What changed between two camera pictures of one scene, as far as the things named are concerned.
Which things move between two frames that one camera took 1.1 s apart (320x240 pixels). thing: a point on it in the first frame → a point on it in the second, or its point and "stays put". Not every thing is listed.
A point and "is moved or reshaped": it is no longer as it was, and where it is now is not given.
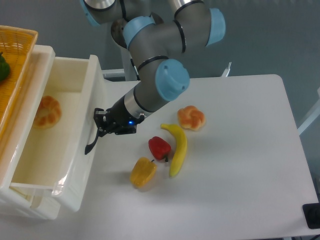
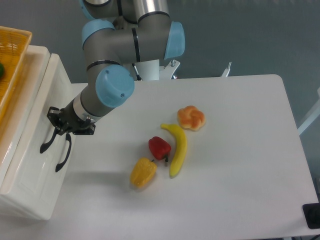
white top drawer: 57,143 is moved or reshaped
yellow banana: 181,148 stays put
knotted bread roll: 191,118 stays put
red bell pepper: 159,148 stays put
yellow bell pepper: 143,172 stays put
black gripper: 117,119 → 70,121
